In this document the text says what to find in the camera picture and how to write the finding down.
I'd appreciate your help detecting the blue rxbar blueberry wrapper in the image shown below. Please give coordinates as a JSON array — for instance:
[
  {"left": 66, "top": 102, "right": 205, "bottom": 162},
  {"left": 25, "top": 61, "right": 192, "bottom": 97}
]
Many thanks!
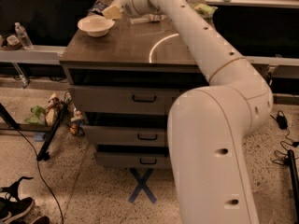
[{"left": 89, "top": 1, "right": 107, "bottom": 15}]

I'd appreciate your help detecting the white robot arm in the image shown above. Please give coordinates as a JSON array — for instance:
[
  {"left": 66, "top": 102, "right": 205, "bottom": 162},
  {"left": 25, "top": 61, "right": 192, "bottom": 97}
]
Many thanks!
[{"left": 119, "top": 0, "right": 273, "bottom": 224}]

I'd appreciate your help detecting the white paper bowl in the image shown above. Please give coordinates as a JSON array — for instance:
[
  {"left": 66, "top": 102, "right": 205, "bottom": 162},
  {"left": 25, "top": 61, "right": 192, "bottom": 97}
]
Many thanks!
[{"left": 78, "top": 15, "right": 115, "bottom": 37}]

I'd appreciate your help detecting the brown bowl with items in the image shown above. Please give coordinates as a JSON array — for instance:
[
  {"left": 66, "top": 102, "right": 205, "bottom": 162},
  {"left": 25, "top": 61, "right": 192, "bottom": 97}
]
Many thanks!
[{"left": 0, "top": 35, "right": 21, "bottom": 51}]

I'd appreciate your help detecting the clear plastic water bottle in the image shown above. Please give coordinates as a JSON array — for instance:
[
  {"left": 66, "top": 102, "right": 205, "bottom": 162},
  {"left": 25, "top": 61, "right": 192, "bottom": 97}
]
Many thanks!
[{"left": 129, "top": 14, "right": 165, "bottom": 24}]

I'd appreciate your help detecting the grey drawer cabinet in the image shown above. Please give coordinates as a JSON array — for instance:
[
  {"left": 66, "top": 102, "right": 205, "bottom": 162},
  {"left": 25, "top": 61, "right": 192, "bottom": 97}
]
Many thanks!
[{"left": 61, "top": 18, "right": 206, "bottom": 157}]

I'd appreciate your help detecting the green chip bag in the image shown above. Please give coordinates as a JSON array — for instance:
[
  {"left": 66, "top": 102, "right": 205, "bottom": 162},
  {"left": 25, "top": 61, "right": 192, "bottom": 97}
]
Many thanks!
[{"left": 192, "top": 3, "right": 218, "bottom": 23}]

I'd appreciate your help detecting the top grey drawer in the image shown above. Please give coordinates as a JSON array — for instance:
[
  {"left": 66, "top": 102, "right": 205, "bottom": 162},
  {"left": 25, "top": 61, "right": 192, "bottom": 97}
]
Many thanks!
[{"left": 69, "top": 85, "right": 180, "bottom": 115}]

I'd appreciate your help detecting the grey drawer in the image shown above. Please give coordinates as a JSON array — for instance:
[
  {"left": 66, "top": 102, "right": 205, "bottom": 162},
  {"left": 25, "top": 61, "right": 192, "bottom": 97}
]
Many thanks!
[
  {"left": 83, "top": 126, "right": 167, "bottom": 147},
  {"left": 94, "top": 152, "right": 171, "bottom": 169},
  {"left": 69, "top": 85, "right": 180, "bottom": 115}
]

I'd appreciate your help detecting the small water bottle on ledge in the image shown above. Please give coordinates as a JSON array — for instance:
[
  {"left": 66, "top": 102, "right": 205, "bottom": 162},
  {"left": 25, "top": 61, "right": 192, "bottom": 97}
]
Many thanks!
[{"left": 15, "top": 22, "right": 34, "bottom": 49}]

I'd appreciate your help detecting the brown snack bag floor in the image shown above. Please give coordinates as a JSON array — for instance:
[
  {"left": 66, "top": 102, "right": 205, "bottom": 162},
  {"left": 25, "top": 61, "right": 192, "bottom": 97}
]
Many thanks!
[{"left": 45, "top": 92, "right": 62, "bottom": 126}]

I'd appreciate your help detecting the small toy figure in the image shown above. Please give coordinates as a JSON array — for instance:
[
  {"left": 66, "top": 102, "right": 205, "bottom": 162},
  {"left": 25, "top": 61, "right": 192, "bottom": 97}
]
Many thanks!
[{"left": 69, "top": 109, "right": 84, "bottom": 136}]

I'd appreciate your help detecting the middle grey drawer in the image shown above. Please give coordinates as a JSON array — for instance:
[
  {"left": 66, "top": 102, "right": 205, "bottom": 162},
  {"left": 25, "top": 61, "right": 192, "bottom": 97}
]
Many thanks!
[{"left": 83, "top": 126, "right": 167, "bottom": 147}]

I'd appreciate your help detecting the green bag on floor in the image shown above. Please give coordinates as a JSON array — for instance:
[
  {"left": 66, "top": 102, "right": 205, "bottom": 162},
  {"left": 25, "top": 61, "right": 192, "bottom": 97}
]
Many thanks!
[{"left": 24, "top": 105, "right": 46, "bottom": 125}]

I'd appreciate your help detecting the bottom grey drawer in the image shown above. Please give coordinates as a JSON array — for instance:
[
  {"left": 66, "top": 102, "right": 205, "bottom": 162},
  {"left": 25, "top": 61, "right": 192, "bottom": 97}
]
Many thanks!
[{"left": 94, "top": 152, "right": 171, "bottom": 169}]

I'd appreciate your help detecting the blue tape cross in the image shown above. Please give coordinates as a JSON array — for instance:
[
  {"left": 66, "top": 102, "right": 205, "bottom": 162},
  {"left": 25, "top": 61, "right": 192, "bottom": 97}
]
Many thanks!
[{"left": 128, "top": 168, "right": 157, "bottom": 204}]

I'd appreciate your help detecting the black power adapter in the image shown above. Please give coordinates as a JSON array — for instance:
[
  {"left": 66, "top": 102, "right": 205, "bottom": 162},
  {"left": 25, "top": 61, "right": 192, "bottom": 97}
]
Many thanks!
[{"left": 276, "top": 110, "right": 288, "bottom": 130}]

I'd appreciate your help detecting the black curved stand piece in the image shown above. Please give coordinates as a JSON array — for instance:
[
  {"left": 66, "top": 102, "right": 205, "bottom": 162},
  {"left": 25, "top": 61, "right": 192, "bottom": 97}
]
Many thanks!
[{"left": 0, "top": 176, "right": 31, "bottom": 202}]

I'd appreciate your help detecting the black shoe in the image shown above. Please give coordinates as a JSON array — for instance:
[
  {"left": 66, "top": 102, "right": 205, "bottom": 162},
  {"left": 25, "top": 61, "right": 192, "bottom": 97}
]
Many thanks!
[{"left": 0, "top": 197, "right": 35, "bottom": 224}]

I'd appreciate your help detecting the black stand right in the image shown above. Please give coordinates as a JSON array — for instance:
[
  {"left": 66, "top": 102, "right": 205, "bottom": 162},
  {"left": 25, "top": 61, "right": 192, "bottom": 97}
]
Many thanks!
[{"left": 286, "top": 149, "right": 299, "bottom": 224}]

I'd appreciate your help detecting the black floor cable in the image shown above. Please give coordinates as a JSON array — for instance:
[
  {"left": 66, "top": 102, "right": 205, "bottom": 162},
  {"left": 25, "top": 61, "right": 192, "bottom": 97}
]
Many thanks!
[{"left": 12, "top": 126, "right": 65, "bottom": 224}]

